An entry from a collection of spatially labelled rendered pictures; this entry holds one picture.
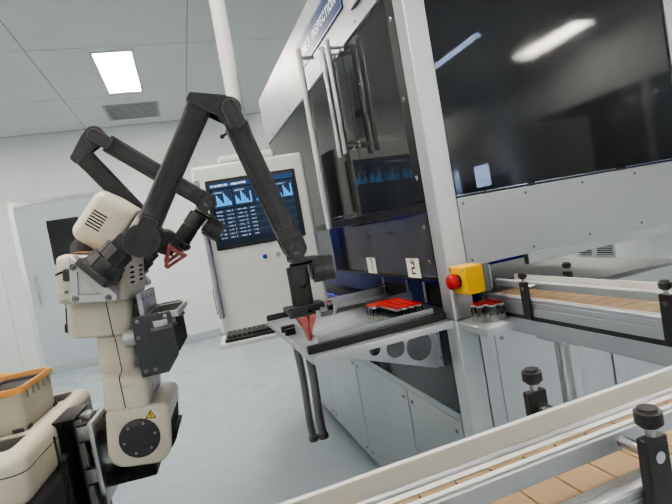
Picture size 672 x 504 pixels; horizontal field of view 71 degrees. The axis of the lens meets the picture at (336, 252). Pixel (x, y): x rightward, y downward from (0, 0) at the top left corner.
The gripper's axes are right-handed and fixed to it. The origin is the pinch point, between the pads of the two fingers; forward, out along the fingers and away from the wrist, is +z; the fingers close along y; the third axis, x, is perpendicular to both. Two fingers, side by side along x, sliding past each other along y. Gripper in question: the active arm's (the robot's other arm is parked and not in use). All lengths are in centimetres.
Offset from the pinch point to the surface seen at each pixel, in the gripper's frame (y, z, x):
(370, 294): 40, 1, 53
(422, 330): 28.0, 2.7, -11.1
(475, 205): 49, -28, -13
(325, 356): 0.8, 3.1, -11.0
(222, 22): 7, -128, 94
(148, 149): -46, -172, 544
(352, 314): 19.7, 0.3, 19.6
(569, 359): 53, 12, -34
